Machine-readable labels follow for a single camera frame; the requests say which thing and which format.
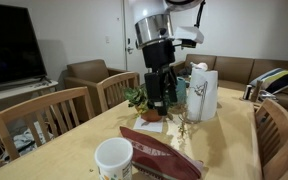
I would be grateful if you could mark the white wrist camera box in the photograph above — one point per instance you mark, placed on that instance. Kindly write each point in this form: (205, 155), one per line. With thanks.
(189, 36)

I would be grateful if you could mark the wooden chair by armchair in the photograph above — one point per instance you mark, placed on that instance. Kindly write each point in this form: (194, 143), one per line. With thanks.
(111, 90)

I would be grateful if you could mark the brown armchair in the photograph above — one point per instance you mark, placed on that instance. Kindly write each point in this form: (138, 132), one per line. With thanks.
(89, 74)

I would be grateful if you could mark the white plastic container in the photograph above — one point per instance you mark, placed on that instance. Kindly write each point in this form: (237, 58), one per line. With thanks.
(113, 159)

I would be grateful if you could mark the red patterned towel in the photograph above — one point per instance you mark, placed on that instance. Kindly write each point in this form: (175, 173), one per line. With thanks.
(159, 160)

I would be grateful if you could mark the wooden chair near front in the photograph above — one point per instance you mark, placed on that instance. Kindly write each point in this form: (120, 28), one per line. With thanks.
(271, 121)

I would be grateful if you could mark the white tv stand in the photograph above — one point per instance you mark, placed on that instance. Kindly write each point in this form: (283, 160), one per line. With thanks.
(27, 89)

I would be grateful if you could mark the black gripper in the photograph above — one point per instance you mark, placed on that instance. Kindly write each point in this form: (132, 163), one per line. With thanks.
(162, 79)

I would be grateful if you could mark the brown sofa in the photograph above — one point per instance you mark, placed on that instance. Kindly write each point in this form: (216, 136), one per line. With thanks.
(235, 72)

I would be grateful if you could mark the potted green plant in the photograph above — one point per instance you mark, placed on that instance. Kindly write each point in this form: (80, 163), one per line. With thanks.
(137, 97)

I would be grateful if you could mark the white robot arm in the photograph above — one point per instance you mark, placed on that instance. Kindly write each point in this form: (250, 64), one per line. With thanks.
(155, 36)

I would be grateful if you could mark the white paper under plant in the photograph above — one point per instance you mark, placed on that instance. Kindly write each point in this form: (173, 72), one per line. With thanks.
(141, 124)

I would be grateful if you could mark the black flat-screen television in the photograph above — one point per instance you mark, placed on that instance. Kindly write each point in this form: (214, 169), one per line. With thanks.
(20, 56)

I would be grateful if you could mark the striped cushion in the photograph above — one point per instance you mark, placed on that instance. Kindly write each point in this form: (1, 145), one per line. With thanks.
(273, 81)

